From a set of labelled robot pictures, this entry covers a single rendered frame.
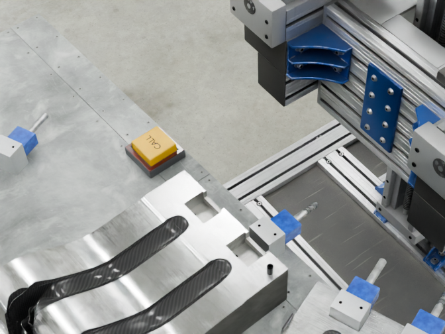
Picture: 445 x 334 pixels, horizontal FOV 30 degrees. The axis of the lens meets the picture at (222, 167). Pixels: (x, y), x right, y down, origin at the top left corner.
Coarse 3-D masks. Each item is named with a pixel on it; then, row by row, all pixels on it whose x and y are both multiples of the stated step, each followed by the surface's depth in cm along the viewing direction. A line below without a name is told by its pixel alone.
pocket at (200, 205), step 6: (204, 192) 137; (192, 198) 136; (198, 198) 137; (204, 198) 138; (186, 204) 136; (192, 204) 137; (198, 204) 138; (204, 204) 138; (210, 204) 137; (192, 210) 138; (198, 210) 138; (204, 210) 138; (210, 210) 138; (216, 210) 136; (198, 216) 137; (204, 216) 137; (210, 216) 137; (204, 222) 136
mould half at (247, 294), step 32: (160, 192) 137; (192, 192) 137; (128, 224) 134; (192, 224) 133; (224, 224) 132; (32, 256) 126; (64, 256) 128; (96, 256) 130; (160, 256) 129; (192, 256) 129; (224, 256) 128; (0, 288) 121; (96, 288) 125; (128, 288) 126; (160, 288) 126; (224, 288) 125; (256, 288) 125; (0, 320) 125; (64, 320) 118; (96, 320) 119; (192, 320) 122; (224, 320) 123; (256, 320) 131
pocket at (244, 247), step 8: (248, 232) 132; (240, 240) 132; (248, 240) 132; (232, 248) 132; (240, 248) 133; (248, 248) 133; (256, 248) 131; (240, 256) 132; (248, 256) 132; (256, 256) 131; (248, 264) 131
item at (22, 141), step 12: (12, 132) 154; (24, 132) 154; (0, 144) 150; (12, 144) 150; (24, 144) 152; (36, 144) 155; (0, 156) 150; (12, 156) 149; (24, 156) 152; (12, 168) 151
